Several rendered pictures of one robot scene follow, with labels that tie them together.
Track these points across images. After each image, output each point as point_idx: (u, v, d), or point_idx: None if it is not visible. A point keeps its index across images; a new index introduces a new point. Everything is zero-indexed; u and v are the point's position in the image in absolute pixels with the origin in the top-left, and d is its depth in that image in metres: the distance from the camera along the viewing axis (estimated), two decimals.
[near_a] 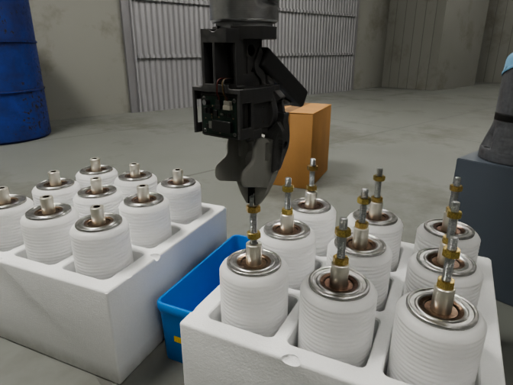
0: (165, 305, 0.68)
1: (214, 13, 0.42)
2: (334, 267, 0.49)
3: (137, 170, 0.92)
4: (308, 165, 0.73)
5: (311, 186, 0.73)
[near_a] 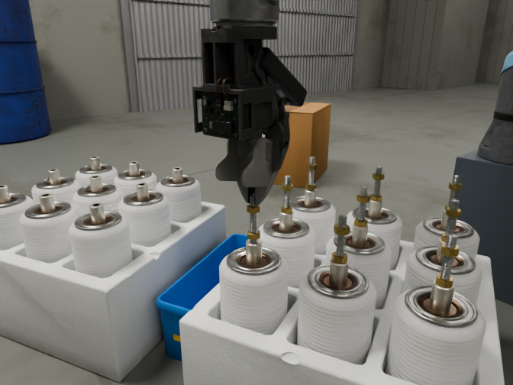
0: (164, 304, 0.68)
1: (215, 13, 0.42)
2: (333, 265, 0.49)
3: (137, 169, 0.92)
4: (308, 164, 0.73)
5: (310, 185, 0.73)
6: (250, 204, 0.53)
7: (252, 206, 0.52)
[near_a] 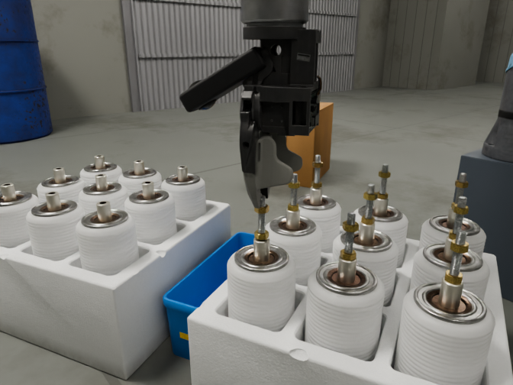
0: (171, 302, 0.68)
1: (304, 14, 0.43)
2: (342, 262, 0.49)
3: (141, 167, 0.92)
4: (314, 162, 0.74)
5: (315, 183, 0.74)
6: (262, 205, 0.53)
7: (266, 205, 0.53)
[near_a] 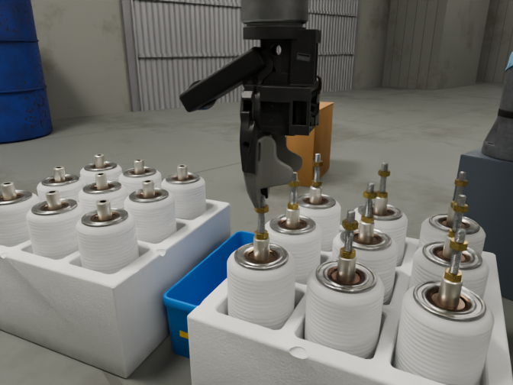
0: (171, 300, 0.68)
1: (304, 14, 0.43)
2: (342, 260, 0.49)
3: (141, 166, 0.92)
4: (313, 161, 0.74)
5: (315, 182, 0.74)
6: None
7: None
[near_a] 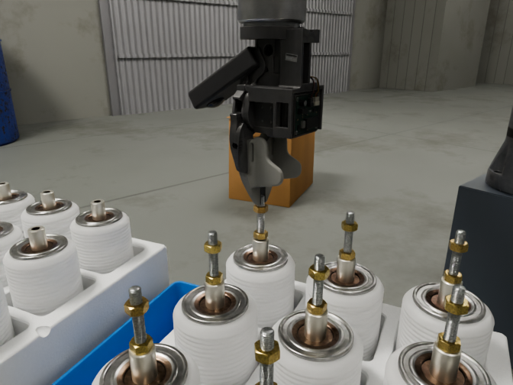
0: None
1: (295, 13, 0.42)
2: None
3: (50, 200, 0.72)
4: (262, 208, 0.52)
5: (265, 230, 0.55)
6: (133, 296, 0.33)
7: (129, 302, 0.33)
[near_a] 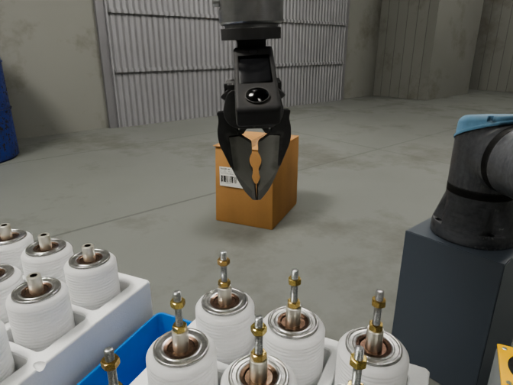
0: None
1: None
2: None
3: (46, 242, 0.81)
4: (224, 263, 0.62)
5: (227, 279, 0.64)
6: (108, 354, 0.43)
7: (104, 358, 0.43)
